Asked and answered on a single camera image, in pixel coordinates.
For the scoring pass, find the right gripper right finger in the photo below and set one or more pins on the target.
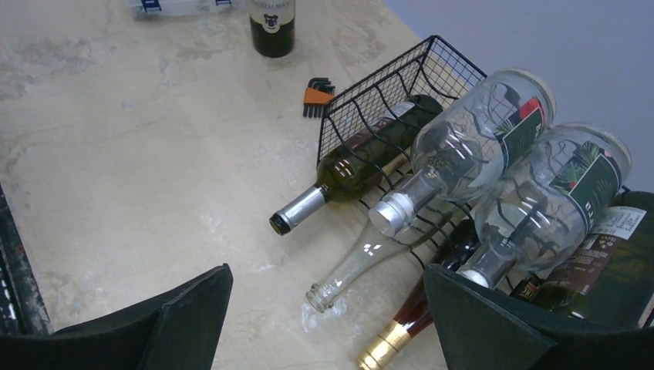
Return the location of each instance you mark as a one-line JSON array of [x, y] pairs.
[[479, 328]]

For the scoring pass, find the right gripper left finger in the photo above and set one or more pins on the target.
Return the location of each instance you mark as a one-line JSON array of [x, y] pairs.
[[178, 329]]

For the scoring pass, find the clear glass bottle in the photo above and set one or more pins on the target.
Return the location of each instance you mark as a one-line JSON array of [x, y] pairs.
[[467, 148], [542, 208]]

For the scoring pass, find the dark green wine bottle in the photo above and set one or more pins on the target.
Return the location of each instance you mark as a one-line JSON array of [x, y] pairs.
[[272, 26]]

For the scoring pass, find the red bottle gold cap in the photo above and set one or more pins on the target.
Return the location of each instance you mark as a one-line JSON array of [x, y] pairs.
[[414, 315]]

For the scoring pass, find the clear slim empty bottle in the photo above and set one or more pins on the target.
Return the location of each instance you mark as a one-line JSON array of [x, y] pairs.
[[433, 224]]

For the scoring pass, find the dark bottle upper far right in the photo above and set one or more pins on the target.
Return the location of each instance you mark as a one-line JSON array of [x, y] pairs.
[[609, 277]]

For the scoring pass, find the green bottle silver cap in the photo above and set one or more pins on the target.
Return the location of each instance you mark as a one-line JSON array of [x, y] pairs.
[[355, 166]]

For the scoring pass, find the orange hex key set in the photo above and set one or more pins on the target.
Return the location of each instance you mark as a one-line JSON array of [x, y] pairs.
[[318, 93]]

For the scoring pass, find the clear plastic organizer box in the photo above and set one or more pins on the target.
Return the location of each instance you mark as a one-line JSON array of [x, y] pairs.
[[173, 8]]

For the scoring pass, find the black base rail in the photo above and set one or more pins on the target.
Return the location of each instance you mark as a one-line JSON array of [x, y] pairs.
[[23, 311]]

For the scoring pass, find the black wire wine rack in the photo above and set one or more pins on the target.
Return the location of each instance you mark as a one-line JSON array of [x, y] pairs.
[[433, 67]]

